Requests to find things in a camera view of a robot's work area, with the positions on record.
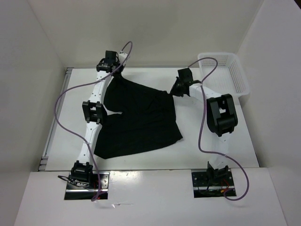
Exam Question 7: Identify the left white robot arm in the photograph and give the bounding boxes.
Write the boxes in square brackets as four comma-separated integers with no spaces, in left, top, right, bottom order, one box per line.
[69,50,129,188]

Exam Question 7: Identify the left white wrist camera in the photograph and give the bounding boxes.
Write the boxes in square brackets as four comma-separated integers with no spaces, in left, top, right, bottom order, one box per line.
[118,52,130,64]

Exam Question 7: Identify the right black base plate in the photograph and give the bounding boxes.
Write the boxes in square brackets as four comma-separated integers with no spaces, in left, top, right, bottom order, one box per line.
[191,170,237,198]

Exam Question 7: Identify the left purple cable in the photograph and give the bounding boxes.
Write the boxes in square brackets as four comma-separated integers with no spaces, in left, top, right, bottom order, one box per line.
[55,41,134,202]

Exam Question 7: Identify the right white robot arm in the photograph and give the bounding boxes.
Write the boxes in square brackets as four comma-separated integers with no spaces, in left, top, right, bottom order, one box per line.
[171,68,238,185]

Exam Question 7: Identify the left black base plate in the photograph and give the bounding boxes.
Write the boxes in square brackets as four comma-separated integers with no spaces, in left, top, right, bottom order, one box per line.
[64,171,111,200]

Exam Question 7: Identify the white perforated plastic basket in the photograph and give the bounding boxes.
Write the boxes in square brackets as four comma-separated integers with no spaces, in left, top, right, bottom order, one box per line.
[198,52,250,97]

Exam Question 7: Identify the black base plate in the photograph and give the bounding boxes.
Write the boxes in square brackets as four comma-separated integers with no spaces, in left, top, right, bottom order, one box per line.
[191,170,237,198]
[64,171,111,200]

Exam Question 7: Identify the black shorts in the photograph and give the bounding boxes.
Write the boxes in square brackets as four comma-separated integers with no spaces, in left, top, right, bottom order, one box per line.
[94,77,182,159]

